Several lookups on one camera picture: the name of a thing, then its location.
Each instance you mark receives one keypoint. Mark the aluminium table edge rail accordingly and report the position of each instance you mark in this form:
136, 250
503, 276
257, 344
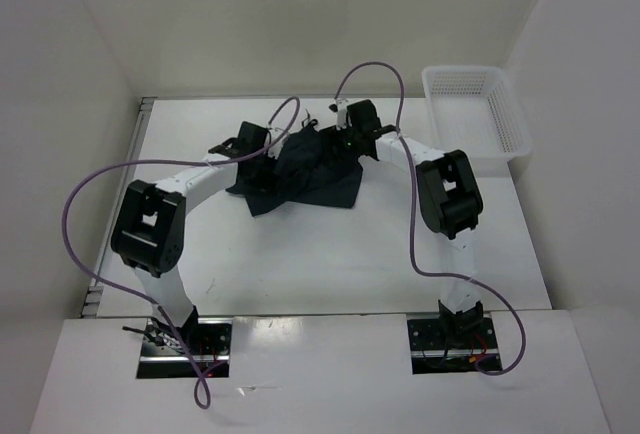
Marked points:
96, 290

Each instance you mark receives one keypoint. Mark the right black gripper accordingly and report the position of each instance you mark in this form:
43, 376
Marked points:
333, 136

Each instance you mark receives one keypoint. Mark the white plastic mesh basket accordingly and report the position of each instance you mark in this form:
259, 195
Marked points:
475, 109

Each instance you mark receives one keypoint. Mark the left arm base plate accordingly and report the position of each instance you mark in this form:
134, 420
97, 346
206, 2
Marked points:
162, 357

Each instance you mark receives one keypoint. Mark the dark navy shorts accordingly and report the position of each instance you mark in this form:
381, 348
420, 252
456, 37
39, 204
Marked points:
305, 171

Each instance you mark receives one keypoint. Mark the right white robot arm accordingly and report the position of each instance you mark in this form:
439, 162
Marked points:
444, 195

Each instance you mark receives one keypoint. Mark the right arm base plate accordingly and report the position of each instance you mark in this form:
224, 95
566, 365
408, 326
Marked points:
432, 353

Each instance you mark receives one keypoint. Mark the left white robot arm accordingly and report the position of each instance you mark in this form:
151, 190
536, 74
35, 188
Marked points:
150, 228

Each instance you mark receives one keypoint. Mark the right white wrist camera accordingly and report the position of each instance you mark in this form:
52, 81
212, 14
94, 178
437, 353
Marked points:
340, 108

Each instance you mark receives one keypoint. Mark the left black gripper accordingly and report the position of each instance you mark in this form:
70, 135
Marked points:
265, 182

